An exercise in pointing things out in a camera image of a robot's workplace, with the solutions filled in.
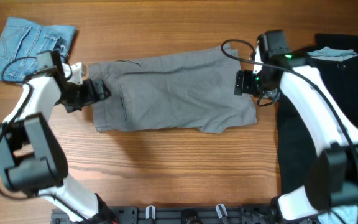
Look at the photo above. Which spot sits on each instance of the black shorts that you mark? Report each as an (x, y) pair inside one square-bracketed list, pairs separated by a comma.
[(296, 153)]

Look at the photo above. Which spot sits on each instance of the folded blue denim shorts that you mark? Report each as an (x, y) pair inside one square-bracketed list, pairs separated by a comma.
[(21, 40)]

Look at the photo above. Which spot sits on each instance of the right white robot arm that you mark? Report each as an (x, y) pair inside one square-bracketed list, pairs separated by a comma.
[(333, 179)]

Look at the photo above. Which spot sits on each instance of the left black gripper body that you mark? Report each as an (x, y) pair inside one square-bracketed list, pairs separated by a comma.
[(82, 94)]

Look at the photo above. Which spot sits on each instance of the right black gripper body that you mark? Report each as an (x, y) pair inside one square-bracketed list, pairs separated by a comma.
[(254, 83)]

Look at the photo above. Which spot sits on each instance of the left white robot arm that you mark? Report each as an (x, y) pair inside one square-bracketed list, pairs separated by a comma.
[(32, 163)]

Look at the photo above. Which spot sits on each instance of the grey cotton shorts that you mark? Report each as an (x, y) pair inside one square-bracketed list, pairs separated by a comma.
[(186, 90)]

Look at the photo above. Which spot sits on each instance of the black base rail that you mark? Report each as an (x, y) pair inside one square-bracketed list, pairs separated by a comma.
[(246, 214)]

